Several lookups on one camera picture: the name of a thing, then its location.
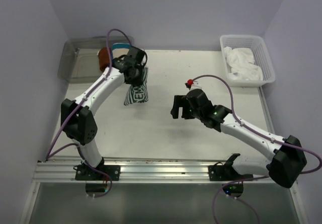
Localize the green white striped towel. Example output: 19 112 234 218
123 67 148 106

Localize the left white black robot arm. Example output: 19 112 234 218
60 44 148 180

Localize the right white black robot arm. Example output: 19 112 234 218
171 89 307 188

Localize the beige teal rolled towel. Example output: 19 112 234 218
111 43 131 58

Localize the brown rolled towel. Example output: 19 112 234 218
98 47 110 72

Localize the clear grey plastic bin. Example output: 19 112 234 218
57 36 133 84

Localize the white plastic basket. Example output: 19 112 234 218
220 35 276 88

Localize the aluminium mounting rail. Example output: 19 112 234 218
32 158 300 184

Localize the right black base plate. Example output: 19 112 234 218
208 162 254 181

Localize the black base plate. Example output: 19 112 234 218
208 162 254 181
73 164 121 181

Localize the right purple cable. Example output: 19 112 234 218
192 74 322 224

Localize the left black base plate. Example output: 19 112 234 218
73 164 121 181

